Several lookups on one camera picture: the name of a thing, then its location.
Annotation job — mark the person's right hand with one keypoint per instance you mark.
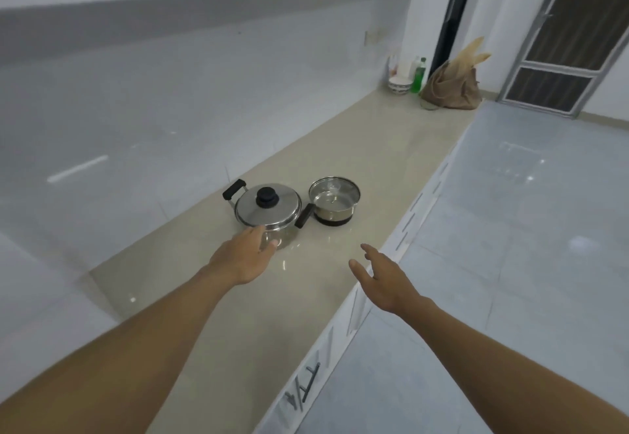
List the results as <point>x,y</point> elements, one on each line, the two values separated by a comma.
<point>393,288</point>

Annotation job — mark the person's left hand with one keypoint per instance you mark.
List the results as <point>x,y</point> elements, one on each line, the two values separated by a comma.
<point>241,259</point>

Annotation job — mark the small steel pot black base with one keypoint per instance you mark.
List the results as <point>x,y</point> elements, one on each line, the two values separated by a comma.
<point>334,203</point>

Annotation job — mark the person's right forearm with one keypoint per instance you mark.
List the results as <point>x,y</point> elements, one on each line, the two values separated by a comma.
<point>516,374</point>

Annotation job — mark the person's left forearm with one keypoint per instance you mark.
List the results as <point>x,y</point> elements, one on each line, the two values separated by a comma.
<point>108,365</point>

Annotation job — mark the white base cabinet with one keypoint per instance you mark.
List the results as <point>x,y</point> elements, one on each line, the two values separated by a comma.
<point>344,340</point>

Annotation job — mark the white bowl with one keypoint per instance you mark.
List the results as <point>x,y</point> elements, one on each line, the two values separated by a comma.
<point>399,87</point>

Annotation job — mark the brown paper bag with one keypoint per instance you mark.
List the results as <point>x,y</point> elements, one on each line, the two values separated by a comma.
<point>452,87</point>

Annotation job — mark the green liquid bottle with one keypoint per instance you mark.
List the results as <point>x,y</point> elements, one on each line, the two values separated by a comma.
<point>417,80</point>

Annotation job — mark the black refrigerator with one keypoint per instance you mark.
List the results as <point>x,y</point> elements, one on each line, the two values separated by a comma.
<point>454,6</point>

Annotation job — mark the metal framed screen door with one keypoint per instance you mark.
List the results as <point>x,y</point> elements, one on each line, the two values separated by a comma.
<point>570,45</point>

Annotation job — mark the beige wall outlet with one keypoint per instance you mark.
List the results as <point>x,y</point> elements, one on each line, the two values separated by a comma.
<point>373,37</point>

